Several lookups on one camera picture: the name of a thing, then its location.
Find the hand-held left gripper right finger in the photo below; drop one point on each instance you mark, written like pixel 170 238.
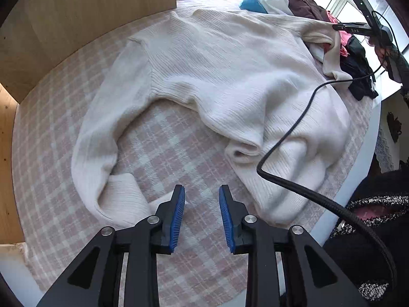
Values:
pixel 226 217

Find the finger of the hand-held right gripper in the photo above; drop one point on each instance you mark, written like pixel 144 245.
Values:
pixel 341 27

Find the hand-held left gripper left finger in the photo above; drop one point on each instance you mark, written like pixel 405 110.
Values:
pixel 177 217

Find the cream ribbed knit sweater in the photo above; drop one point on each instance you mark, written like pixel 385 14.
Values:
pixel 223 70

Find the person's right forearm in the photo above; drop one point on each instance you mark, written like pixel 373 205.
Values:
pixel 397 67

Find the maroon garment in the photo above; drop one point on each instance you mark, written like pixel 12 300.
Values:
pixel 306 6

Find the black garment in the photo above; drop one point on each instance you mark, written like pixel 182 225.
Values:
pixel 359 70

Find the pink plaid bed blanket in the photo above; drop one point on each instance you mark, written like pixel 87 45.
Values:
pixel 159 140

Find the blue cloth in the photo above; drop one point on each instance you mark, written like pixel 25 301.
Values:
pixel 253 3

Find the white mattress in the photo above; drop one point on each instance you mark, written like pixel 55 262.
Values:
pixel 351 172

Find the person's black tweed jacket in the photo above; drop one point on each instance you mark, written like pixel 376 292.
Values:
pixel 358 262

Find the pine plank side panel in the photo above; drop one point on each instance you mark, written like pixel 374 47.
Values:
pixel 8 166

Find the light wooden headboard panel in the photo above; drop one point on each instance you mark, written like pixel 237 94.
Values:
pixel 80 12

